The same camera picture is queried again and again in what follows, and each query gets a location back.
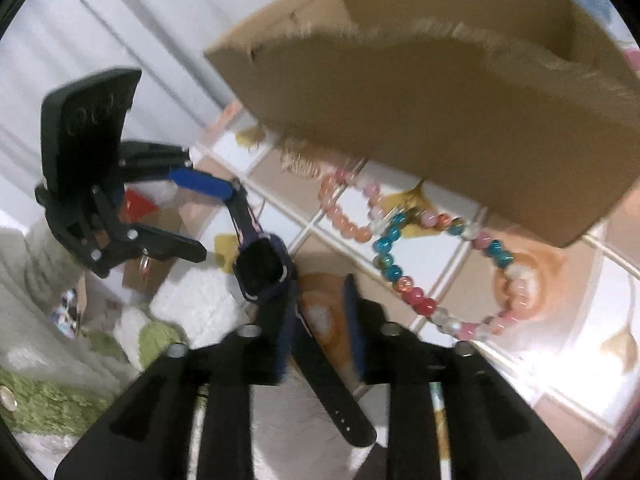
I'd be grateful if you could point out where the multicolour beaded bracelet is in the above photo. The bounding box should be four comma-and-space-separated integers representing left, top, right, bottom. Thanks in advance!
372, 212, 538, 341

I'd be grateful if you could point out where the square dark wristwatch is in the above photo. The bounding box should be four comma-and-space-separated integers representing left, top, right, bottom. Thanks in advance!
220, 180, 378, 448

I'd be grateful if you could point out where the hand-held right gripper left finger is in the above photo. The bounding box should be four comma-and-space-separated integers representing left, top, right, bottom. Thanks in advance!
52, 280, 301, 480

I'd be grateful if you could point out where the small brown box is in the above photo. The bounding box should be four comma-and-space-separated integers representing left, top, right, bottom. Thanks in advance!
121, 187, 190, 297

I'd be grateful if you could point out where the orange pink beaded bracelet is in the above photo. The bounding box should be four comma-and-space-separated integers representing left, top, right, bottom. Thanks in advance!
320, 169, 396, 242

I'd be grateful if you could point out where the white green fluffy rug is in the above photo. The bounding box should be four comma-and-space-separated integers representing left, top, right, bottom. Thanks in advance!
0, 225, 251, 456

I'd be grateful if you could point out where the brown cardboard box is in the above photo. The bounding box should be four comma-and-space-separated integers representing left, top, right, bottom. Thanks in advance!
204, 0, 640, 250

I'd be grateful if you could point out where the white curtain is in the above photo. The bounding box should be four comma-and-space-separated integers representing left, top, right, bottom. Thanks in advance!
0, 0, 371, 186

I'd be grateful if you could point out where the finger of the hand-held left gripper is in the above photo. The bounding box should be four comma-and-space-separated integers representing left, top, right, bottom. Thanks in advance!
120, 140, 236, 203
92, 187, 208, 264

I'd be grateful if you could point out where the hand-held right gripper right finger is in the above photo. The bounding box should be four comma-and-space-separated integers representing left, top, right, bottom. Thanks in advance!
342, 274, 583, 480

